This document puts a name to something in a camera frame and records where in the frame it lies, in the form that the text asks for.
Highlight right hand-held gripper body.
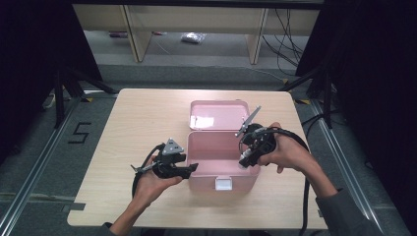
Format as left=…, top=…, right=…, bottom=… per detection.
left=235, top=105, right=278, bottom=155

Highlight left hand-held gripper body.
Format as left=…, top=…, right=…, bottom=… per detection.
left=130, top=137, right=187, bottom=180

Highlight pink storage box white handle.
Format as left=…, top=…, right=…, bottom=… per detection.
left=186, top=99, right=263, bottom=195

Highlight person's right hand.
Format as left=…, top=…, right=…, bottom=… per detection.
left=257, top=122, right=316, bottom=174

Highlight person's left hand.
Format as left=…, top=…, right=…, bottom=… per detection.
left=132, top=155, right=184, bottom=207

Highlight black metal stand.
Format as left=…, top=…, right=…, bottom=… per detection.
left=53, top=64, right=120, bottom=130
left=277, top=63, right=339, bottom=130

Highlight clear plastic bag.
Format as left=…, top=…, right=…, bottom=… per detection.
left=180, top=31, right=207, bottom=45

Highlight light wooden desk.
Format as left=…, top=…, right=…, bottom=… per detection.
left=72, top=3, right=321, bottom=65

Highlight black curtain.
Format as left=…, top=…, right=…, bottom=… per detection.
left=295, top=0, right=417, bottom=228
left=0, top=0, right=103, bottom=165

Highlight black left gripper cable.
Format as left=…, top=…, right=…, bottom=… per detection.
left=131, top=143, right=165, bottom=199

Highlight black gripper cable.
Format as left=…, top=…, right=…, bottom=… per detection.
left=131, top=143, right=165, bottom=199
left=252, top=126, right=312, bottom=236

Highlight black floor cable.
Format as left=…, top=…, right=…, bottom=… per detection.
left=300, top=109, right=339, bottom=140

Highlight thin white floor cable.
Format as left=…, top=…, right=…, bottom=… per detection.
left=152, top=32, right=287, bottom=83

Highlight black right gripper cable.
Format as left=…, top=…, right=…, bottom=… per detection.
left=252, top=126, right=312, bottom=236

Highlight aluminium floor rail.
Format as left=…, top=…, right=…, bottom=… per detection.
left=310, top=97, right=412, bottom=236
left=0, top=94, right=84, bottom=236

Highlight bundle of black cables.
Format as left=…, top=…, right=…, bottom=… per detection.
left=261, top=8, right=307, bottom=77

